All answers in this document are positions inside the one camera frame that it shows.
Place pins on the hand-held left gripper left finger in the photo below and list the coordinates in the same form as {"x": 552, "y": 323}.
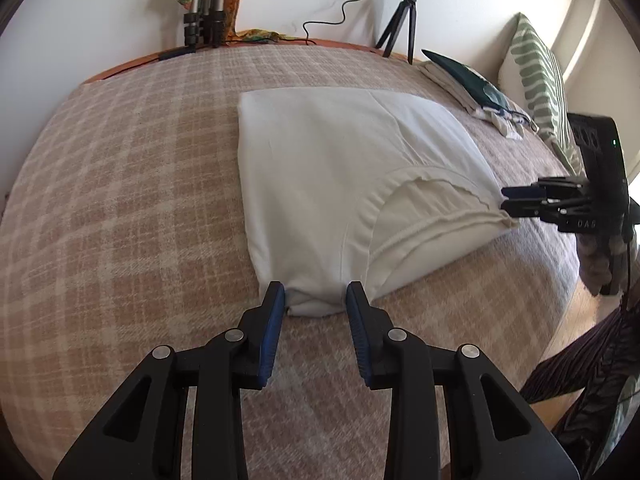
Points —
{"x": 272, "y": 330}

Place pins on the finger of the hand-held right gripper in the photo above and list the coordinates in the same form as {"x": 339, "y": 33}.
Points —
{"x": 530, "y": 207}
{"x": 530, "y": 191}

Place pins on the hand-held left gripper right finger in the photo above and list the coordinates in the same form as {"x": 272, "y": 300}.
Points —
{"x": 357, "y": 330}

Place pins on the white t-shirt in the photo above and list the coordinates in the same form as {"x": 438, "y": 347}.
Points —
{"x": 325, "y": 160}

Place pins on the white folded clothes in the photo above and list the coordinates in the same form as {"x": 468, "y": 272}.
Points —
{"x": 507, "y": 127}

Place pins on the person's right hand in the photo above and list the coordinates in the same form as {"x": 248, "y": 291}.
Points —
{"x": 592, "y": 265}

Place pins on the floral folded garment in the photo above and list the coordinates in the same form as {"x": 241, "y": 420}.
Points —
{"x": 500, "y": 110}

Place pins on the green patterned cushion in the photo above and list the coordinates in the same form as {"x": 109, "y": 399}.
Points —
{"x": 540, "y": 75}

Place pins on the dark teal cushion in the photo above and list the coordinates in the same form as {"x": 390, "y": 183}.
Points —
{"x": 475, "y": 82}

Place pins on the person's dark patterned trousers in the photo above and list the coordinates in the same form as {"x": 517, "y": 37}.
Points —
{"x": 600, "y": 360}

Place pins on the beige plaid blanket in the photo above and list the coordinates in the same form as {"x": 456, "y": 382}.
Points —
{"x": 125, "y": 210}

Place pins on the black mini tripod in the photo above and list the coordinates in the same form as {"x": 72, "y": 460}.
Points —
{"x": 411, "y": 15}

